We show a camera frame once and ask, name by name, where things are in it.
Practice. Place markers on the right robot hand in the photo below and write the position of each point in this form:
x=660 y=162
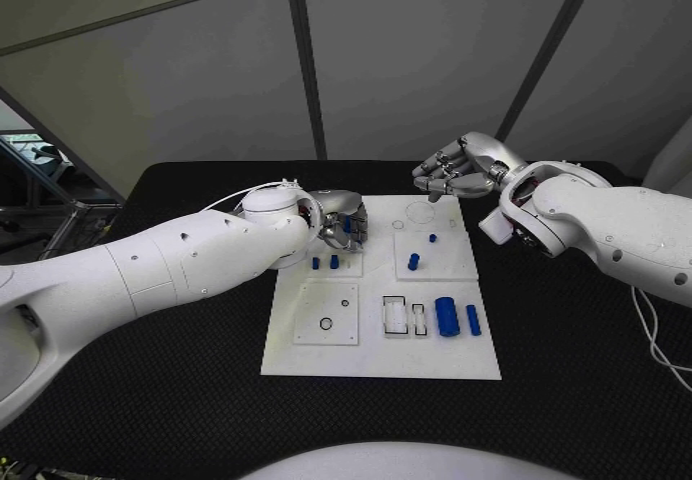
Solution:
x=476 y=150

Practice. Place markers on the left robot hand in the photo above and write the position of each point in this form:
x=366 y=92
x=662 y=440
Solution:
x=337 y=200

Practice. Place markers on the blue flanged peg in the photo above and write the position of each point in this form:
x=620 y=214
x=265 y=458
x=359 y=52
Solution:
x=346 y=225

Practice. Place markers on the blue rectangular block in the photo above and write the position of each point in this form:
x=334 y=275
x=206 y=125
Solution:
x=333 y=262

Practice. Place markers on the blue plug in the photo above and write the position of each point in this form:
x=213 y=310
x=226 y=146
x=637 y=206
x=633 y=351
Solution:
x=314 y=263

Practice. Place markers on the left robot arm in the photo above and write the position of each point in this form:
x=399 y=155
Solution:
x=161 y=262

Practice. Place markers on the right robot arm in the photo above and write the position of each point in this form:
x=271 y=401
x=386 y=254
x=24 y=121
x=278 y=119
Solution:
x=621 y=225

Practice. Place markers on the white task board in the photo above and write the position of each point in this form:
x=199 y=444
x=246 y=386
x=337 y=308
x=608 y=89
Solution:
x=378 y=356

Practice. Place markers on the thick blue cylinder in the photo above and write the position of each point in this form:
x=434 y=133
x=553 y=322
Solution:
x=447 y=316

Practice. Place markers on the thin long blue cylinder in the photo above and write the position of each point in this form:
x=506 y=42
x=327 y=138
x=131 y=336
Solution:
x=473 y=320

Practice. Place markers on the workshop desk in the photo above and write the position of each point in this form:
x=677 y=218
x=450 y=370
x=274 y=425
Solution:
x=32 y=150

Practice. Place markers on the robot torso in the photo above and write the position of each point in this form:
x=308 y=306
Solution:
x=411 y=465

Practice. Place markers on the aluminium frame rack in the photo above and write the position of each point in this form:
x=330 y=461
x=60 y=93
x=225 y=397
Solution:
x=81 y=205

